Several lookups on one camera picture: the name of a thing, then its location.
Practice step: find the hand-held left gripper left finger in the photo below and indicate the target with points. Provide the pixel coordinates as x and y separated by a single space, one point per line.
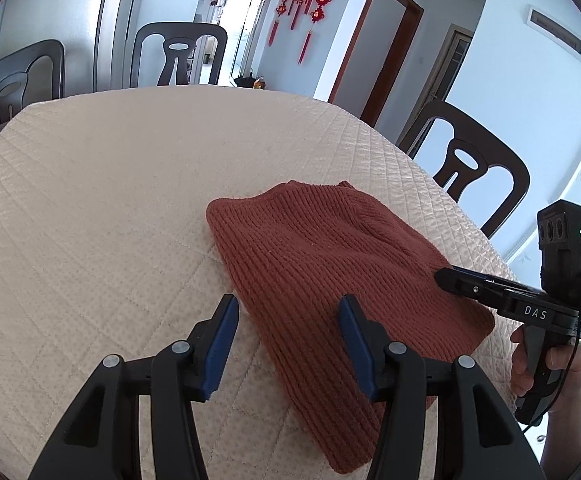
219 350

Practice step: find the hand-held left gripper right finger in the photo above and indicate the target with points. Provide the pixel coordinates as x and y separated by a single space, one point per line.
355 350

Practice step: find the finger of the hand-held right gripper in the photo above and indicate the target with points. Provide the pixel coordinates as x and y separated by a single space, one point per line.
470 287

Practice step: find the rust knitted sweater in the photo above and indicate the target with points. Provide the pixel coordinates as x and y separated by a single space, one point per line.
320 260

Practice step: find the person's right hand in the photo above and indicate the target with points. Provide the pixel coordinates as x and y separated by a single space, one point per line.
556 360

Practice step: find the dark wooden chair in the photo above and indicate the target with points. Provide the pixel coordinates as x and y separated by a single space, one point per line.
500 160
45 52
180 30

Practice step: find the beige quilted table cover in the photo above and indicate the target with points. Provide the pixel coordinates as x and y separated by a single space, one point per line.
95 210

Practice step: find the grey framed door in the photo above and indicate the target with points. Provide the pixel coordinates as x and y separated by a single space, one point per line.
450 70

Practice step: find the brown wooden door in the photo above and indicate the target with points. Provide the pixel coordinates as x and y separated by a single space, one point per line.
410 35

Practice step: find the dark bag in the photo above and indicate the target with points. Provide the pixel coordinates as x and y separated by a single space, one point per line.
244 81

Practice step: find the framed wall picture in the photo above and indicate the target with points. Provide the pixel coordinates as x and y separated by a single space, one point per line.
555 34

